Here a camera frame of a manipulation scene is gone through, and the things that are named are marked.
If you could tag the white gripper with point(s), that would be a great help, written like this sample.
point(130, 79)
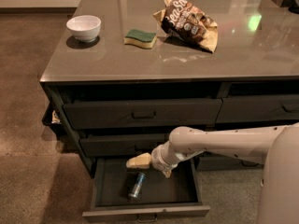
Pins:
point(159, 161)

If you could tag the redbull can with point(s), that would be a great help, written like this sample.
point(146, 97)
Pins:
point(137, 186)

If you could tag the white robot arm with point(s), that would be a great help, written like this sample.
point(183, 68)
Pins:
point(275, 147)

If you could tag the open bottom left drawer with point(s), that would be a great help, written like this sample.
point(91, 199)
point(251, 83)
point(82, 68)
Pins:
point(159, 197)

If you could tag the bottom right drawer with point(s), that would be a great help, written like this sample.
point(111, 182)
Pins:
point(213, 162)

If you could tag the middle left drawer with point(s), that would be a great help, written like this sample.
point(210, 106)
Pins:
point(121, 145)

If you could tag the top left drawer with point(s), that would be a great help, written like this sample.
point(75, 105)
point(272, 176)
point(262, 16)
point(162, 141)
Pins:
point(141, 113)

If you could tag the grey counter cabinet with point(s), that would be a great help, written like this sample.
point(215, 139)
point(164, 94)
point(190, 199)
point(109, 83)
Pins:
point(257, 54)

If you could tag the top right drawer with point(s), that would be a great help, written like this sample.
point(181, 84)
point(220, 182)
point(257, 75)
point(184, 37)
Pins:
point(259, 108)

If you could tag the dark side basket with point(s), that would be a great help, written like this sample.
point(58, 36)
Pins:
point(51, 120)

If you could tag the green and yellow sponge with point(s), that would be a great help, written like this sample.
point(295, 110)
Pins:
point(140, 39)

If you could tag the brown chip bag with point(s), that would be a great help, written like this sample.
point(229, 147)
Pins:
point(182, 19)

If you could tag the white ceramic bowl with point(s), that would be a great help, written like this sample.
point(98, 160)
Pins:
point(84, 28)

